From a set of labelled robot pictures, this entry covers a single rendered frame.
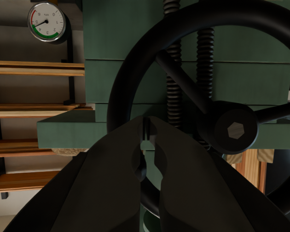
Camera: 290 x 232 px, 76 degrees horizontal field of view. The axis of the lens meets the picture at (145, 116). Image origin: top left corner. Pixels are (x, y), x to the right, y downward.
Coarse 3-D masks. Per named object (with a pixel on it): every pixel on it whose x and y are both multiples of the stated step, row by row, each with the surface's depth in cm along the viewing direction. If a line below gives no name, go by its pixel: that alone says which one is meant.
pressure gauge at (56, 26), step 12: (48, 0) 32; (36, 12) 31; (48, 12) 31; (60, 12) 30; (36, 24) 31; (48, 24) 31; (60, 24) 31; (36, 36) 31; (48, 36) 31; (60, 36) 31
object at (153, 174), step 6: (144, 150) 36; (150, 150) 32; (144, 156) 34; (150, 156) 32; (150, 162) 32; (150, 168) 32; (156, 168) 32; (150, 174) 32; (156, 174) 32; (150, 180) 32; (156, 180) 32; (156, 186) 32
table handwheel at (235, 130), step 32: (224, 0) 20; (256, 0) 20; (160, 32) 20; (192, 32) 21; (288, 32) 20; (128, 64) 20; (160, 64) 21; (128, 96) 21; (192, 96) 22; (224, 128) 20; (256, 128) 20; (288, 192) 24
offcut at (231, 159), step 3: (240, 153) 44; (228, 156) 42; (231, 156) 43; (234, 156) 43; (237, 156) 43; (240, 156) 44; (225, 159) 43; (228, 159) 42; (231, 159) 43; (234, 159) 43; (237, 159) 43; (240, 159) 44; (228, 162) 43; (231, 162) 43; (234, 162) 43; (237, 162) 44; (240, 162) 44
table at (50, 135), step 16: (64, 112) 54; (80, 112) 54; (48, 128) 40; (64, 128) 40; (80, 128) 40; (96, 128) 40; (192, 128) 35; (272, 128) 41; (288, 128) 42; (48, 144) 40; (64, 144) 40; (80, 144) 41; (144, 144) 31; (256, 144) 42; (272, 144) 42; (288, 144) 42
